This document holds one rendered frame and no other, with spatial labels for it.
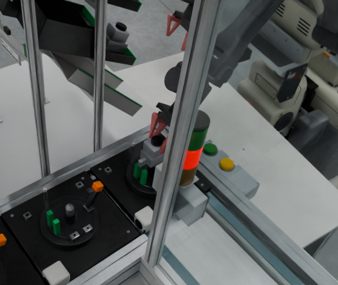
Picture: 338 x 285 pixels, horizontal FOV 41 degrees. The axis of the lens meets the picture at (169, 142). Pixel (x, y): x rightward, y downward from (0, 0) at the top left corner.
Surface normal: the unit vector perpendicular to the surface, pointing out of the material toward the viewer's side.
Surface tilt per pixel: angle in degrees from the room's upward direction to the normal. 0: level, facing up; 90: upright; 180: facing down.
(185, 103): 90
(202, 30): 90
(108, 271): 0
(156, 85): 0
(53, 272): 0
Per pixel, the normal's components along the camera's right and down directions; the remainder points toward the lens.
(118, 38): 0.50, 0.68
